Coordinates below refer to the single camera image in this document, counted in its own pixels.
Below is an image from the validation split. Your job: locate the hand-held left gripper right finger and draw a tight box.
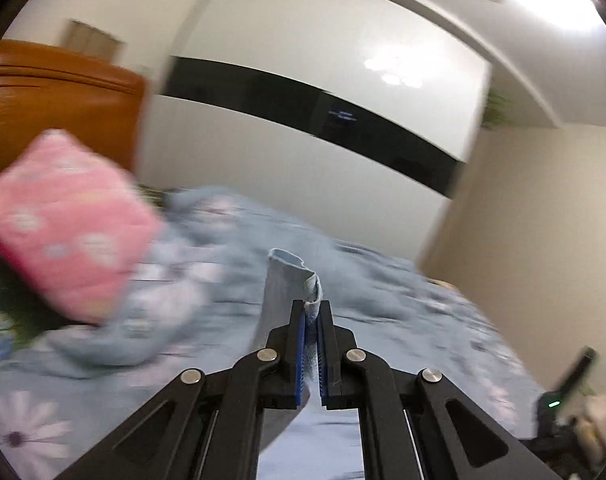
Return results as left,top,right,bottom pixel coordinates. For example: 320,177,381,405
316,300,564,480

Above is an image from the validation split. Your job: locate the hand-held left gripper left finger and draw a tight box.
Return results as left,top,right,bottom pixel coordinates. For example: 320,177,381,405
53,300,312,480

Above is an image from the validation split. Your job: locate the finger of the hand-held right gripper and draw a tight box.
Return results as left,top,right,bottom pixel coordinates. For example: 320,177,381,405
557,345,598,397

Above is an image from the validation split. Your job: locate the grey-blue garment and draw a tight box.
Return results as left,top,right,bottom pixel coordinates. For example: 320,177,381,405
253,248,325,456

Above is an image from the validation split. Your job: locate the person's right hand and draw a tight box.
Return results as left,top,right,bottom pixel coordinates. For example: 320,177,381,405
573,394,606,466

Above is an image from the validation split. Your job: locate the blue floral quilt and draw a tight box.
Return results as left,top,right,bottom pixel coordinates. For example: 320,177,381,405
48,185,424,367

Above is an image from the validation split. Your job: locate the pink floral pillow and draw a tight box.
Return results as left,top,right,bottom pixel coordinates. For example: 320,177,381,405
0,128,165,325

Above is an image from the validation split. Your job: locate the floral bed sheet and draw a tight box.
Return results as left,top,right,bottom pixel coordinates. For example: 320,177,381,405
0,260,549,480

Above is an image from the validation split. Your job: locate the green plant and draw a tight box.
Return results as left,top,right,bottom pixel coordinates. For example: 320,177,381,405
482,89,513,132

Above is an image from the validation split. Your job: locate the dark green patterned cloth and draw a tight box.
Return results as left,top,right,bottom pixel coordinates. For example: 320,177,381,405
0,245,58,356

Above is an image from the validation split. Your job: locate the white wardrobe with black band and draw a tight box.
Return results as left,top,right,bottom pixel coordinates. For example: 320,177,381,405
133,0,494,266

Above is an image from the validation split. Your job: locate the wooden headboard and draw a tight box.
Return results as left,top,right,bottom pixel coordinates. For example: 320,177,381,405
0,40,148,186

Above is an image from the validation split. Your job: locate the beige wall cabinet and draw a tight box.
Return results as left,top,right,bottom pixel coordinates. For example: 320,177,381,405
63,18,126,63

